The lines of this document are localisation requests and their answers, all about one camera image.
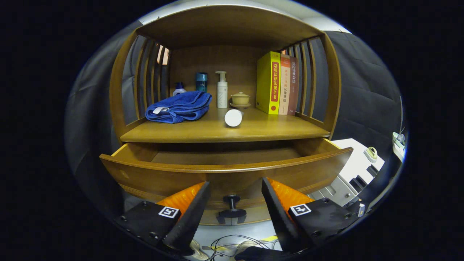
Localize wooden cabinet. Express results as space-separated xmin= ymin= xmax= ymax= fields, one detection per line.
xmin=109 ymin=4 xmax=342 ymax=226

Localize dark red book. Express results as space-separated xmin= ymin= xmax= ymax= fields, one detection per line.
xmin=287 ymin=55 xmax=300 ymax=116

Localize white green tube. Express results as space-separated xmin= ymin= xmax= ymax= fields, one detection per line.
xmin=224 ymin=109 xmax=244 ymax=128

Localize wooden drawer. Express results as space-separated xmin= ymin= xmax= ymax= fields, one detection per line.
xmin=100 ymin=138 xmax=354 ymax=219

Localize yellow book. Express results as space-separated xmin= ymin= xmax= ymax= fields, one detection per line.
xmin=256 ymin=51 xmax=282 ymax=115

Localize white side cabinet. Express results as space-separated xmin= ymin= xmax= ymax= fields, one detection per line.
xmin=308 ymin=138 xmax=385 ymax=211

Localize beige book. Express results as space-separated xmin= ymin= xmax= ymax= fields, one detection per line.
xmin=278 ymin=54 xmax=291 ymax=115

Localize tangled black cables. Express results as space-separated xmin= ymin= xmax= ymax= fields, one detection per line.
xmin=203 ymin=235 xmax=281 ymax=261

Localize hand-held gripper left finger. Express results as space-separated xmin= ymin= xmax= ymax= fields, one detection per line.
xmin=116 ymin=181 xmax=211 ymax=256

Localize white pump bottle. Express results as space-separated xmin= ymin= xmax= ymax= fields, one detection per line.
xmin=215 ymin=71 xmax=229 ymax=109

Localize blue towel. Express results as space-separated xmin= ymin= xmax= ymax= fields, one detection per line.
xmin=145 ymin=91 xmax=213 ymax=124

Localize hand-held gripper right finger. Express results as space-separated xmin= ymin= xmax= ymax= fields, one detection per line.
xmin=261 ymin=177 xmax=363 ymax=254

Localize beige lidded teacup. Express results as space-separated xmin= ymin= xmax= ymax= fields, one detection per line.
xmin=230 ymin=92 xmax=251 ymax=109

